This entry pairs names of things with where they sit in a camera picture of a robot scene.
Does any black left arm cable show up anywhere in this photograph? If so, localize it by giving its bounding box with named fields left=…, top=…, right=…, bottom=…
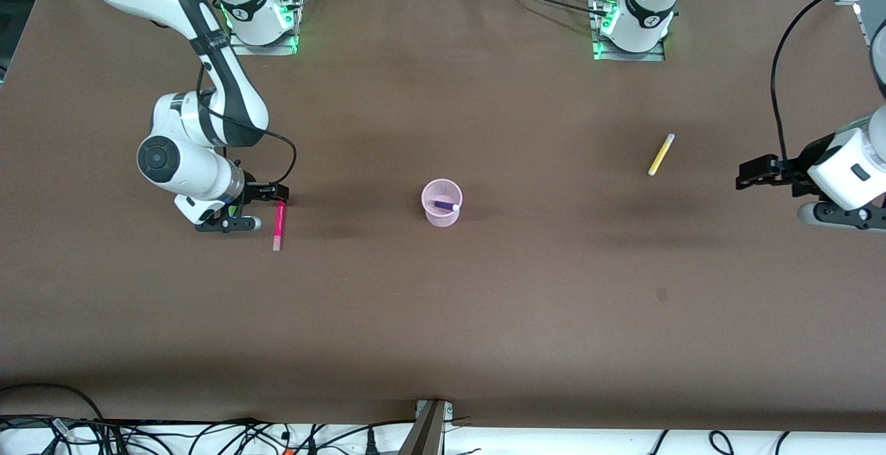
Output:
left=772, top=0, right=886, bottom=162

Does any metal table clamp bracket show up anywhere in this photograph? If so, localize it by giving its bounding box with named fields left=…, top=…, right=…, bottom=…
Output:
left=400, top=400, right=455, bottom=455

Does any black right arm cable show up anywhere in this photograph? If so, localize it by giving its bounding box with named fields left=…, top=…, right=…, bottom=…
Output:
left=197, top=60, right=298, bottom=187

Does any thick black floor cable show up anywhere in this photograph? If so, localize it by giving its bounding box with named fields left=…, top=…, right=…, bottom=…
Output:
left=0, top=383, right=106, bottom=422

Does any yellow marker pen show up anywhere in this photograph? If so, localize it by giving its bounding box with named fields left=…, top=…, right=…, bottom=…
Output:
left=647, top=133, right=676, bottom=177

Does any tangled black cable bundle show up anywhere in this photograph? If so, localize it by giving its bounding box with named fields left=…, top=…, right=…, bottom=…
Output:
left=0, top=415, right=417, bottom=455

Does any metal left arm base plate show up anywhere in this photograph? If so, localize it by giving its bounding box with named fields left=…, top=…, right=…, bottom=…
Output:
left=588, top=0, right=667, bottom=62

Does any pink mesh pen holder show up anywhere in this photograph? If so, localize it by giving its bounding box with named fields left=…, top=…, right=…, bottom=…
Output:
left=421, top=178, right=464, bottom=228

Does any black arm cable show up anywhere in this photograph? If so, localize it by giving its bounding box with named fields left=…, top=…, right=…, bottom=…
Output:
left=197, top=60, right=298, bottom=187
left=772, top=0, right=886, bottom=162

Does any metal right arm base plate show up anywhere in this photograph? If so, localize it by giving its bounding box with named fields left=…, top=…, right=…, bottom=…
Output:
left=226, top=0, right=305, bottom=56

